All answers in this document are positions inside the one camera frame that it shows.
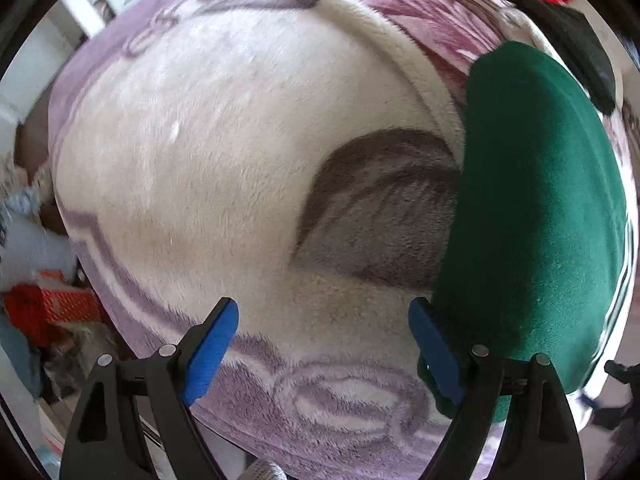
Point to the green and cream varsity jacket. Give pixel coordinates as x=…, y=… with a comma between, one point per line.
x=541, y=229

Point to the red patterned box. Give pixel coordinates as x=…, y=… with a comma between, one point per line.
x=65, y=303

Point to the clutter on floor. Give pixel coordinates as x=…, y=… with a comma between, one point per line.
x=43, y=365

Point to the floral purple plush blanket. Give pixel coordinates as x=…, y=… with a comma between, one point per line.
x=298, y=156

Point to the black garment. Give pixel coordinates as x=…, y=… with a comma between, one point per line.
x=572, y=36

